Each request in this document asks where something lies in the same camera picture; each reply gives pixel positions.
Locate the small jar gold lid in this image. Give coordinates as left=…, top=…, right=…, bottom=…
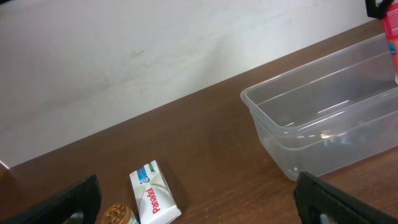
left=100, top=204, right=139, bottom=224

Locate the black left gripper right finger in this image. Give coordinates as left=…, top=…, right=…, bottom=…
left=293, top=172, right=397, bottom=224

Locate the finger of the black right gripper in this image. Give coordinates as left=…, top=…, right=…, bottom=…
left=365, top=0, right=394, bottom=19

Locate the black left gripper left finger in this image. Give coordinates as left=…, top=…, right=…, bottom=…
left=1, top=174, right=102, bottom=224

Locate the white Panadol box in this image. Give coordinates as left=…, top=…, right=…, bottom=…
left=129, top=160, right=182, bottom=224

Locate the clear plastic container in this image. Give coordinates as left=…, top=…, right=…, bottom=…
left=241, top=34, right=397, bottom=180

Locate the orange tablet tube white cap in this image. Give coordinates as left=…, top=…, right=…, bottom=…
left=381, top=0, right=397, bottom=83

